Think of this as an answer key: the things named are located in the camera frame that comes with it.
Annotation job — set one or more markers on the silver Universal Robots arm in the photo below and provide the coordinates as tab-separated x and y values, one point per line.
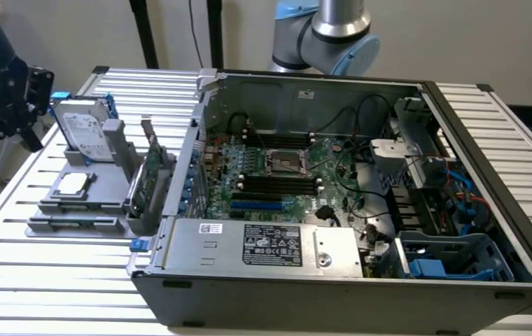
341	21

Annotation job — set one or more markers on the black RAM slot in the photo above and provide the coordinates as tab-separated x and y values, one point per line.
281	141
281	145
281	183
281	138
281	192
281	188
281	178
281	134

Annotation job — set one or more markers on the black expansion slot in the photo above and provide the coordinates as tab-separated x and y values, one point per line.
257	196

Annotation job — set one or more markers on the blue expansion slot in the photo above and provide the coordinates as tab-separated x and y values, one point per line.
257	205

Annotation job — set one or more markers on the silver hard disk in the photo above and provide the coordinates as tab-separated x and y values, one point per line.
85	133

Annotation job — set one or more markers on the hard disk drive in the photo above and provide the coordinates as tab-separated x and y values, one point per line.
110	105

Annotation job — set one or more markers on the silver CPU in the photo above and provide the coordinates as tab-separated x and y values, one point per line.
75	182

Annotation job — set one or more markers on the black stand pole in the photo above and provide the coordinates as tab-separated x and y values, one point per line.
145	31
217	31

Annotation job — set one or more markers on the grey parts rack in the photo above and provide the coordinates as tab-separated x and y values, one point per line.
113	178

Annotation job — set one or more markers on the green graphics card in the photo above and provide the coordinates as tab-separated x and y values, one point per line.
151	168

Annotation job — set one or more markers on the blue case latch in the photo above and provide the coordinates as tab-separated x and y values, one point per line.
139	244

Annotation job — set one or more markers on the CPU socket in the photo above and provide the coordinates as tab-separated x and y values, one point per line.
287	161

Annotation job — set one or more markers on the silver power supply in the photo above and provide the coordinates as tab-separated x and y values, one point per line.
229	252

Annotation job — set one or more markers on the green motherboard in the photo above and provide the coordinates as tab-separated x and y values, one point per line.
334	175

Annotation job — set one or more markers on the grey metal disk bay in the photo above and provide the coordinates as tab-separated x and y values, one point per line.
415	122

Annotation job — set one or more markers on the black open PC case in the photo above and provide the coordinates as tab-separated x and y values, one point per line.
294	308

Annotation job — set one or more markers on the blue-grey plastic disk bay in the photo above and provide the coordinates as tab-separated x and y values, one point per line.
453	252

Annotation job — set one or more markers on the black table corner bracket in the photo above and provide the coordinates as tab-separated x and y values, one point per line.
486	87
102	69

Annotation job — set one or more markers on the grey plastic fan duct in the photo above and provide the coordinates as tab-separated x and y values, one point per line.
387	150

